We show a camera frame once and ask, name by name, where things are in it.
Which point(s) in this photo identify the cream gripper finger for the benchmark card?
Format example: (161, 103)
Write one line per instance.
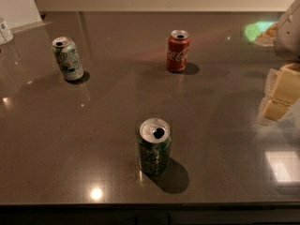
(271, 111)
(283, 85)

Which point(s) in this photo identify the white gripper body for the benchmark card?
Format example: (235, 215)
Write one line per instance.
(289, 37)

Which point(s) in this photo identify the white green soda can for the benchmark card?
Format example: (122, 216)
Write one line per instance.
(67, 58)

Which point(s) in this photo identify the red coke can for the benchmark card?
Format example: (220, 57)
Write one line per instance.
(177, 53)

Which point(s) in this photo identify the dark green soda can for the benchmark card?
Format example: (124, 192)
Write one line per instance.
(154, 141)

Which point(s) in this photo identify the white container at left edge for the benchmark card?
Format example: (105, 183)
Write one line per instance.
(5, 33)

